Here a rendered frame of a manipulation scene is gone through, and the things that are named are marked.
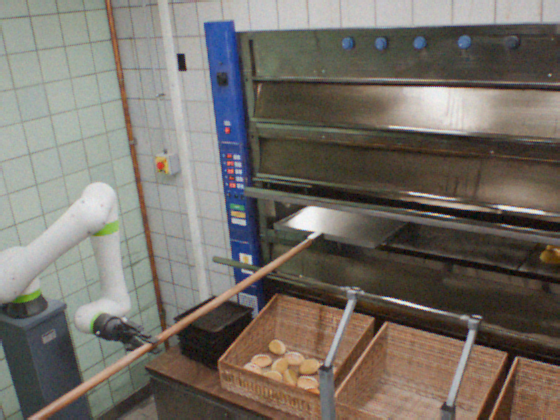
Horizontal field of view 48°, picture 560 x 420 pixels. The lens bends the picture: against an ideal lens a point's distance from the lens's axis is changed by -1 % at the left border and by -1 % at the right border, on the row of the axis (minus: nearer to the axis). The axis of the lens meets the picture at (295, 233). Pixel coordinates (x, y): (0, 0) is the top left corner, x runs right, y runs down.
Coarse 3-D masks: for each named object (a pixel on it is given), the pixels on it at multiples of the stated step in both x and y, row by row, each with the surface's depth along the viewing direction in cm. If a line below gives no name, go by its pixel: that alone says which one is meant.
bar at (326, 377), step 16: (256, 272) 266; (272, 272) 260; (320, 288) 248; (336, 288) 243; (352, 288) 240; (352, 304) 239; (400, 304) 227; (416, 304) 224; (464, 320) 214; (480, 320) 211; (336, 336) 235; (336, 352) 234; (464, 352) 210; (320, 368) 231; (464, 368) 209; (320, 384) 233; (448, 400) 205; (448, 416) 203
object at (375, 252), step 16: (304, 240) 294; (384, 256) 270; (400, 256) 266; (416, 256) 262; (432, 256) 260; (464, 272) 250; (480, 272) 246; (496, 272) 242; (512, 272) 241; (528, 272) 239; (544, 288) 232
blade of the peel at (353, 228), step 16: (320, 208) 324; (288, 224) 307; (304, 224) 305; (320, 224) 303; (336, 224) 301; (352, 224) 300; (368, 224) 298; (384, 224) 296; (400, 224) 294; (336, 240) 284; (352, 240) 278; (368, 240) 280
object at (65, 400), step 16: (288, 256) 267; (240, 288) 244; (208, 304) 232; (192, 320) 225; (160, 336) 214; (144, 352) 208; (112, 368) 199; (96, 384) 194; (64, 400) 185; (32, 416) 178; (48, 416) 181
